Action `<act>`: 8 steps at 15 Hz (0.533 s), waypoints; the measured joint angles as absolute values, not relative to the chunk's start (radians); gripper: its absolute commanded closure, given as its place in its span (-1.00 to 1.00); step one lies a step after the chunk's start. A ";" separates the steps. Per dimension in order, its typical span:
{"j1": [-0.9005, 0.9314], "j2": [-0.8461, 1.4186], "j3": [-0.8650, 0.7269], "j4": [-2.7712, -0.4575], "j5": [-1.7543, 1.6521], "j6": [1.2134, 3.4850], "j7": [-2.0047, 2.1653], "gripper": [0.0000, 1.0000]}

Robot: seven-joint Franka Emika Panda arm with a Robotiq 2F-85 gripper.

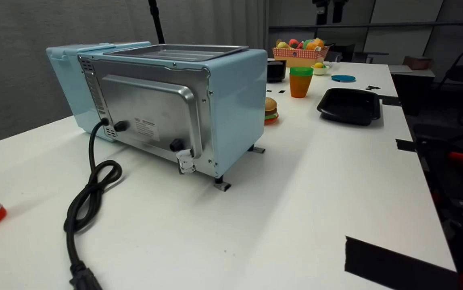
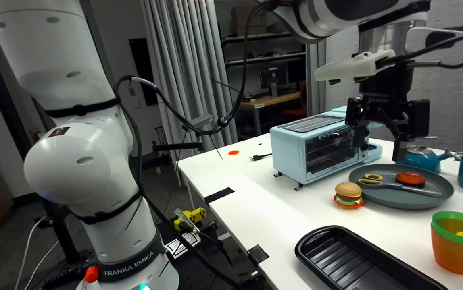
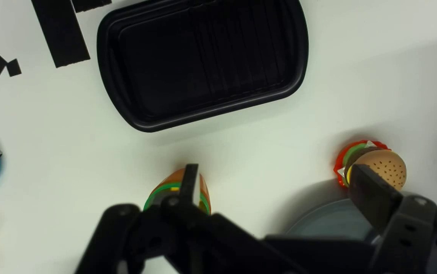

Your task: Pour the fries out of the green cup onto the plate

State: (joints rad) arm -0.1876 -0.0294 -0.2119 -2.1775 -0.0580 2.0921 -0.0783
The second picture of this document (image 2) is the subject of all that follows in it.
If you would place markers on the black tape strip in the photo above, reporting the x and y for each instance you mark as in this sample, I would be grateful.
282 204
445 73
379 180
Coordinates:
259 254
219 196

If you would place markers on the black stand with grey clamp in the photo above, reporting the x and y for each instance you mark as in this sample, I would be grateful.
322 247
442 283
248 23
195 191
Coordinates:
198 123

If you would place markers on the light blue toaster oven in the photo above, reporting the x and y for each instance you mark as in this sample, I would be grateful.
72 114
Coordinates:
296 146

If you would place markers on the grey round plate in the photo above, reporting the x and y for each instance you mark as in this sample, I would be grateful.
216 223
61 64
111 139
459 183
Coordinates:
398 201

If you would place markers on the red toy tomato slice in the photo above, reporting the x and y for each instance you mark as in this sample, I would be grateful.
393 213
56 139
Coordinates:
411 180

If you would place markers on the dark storage shelf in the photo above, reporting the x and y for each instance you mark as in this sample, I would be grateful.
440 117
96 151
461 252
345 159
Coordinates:
264 57

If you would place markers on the teal toy kettle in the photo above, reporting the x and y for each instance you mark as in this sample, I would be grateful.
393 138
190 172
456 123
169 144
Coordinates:
427 162

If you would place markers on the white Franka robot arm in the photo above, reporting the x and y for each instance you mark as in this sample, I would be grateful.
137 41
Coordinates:
80 172

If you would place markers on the black wall panel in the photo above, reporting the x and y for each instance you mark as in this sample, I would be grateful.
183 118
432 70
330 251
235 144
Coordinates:
143 65

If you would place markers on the yellow toy fry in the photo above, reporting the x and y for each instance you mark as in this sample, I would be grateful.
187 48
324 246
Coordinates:
462 234

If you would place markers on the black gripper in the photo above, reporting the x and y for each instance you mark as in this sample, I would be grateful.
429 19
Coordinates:
387 86

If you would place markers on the small orange disc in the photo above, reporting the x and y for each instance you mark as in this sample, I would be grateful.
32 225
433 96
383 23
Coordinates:
235 152

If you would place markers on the orange red cap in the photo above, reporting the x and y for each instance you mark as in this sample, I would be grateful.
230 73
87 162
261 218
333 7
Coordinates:
91 275

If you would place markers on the white label plate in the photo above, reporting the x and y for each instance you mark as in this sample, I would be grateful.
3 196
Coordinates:
177 249

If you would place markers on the yellow clamp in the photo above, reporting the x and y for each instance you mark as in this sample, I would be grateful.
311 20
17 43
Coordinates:
191 217

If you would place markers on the white pleated curtain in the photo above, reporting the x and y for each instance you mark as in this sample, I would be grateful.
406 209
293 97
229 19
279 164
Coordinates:
188 54

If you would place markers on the black ribbed tray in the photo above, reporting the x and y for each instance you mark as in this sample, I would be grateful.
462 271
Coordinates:
350 259

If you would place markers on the toy burger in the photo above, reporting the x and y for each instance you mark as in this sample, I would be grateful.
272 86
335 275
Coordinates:
348 194

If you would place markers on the grey toy knife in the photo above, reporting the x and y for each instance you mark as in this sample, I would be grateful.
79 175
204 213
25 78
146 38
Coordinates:
419 189

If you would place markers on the wooden table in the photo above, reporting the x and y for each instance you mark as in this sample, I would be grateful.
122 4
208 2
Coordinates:
274 101

